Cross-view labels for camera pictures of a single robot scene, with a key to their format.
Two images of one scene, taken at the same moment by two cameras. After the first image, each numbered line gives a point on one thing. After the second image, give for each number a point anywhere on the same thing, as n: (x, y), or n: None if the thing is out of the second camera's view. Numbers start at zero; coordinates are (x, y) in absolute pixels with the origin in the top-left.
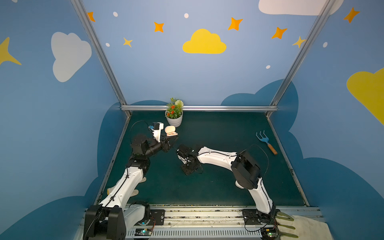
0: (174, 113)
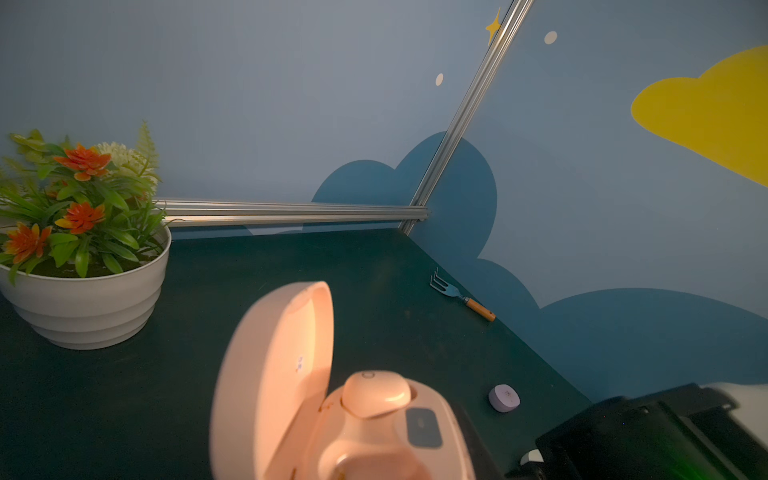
0: (84, 248)
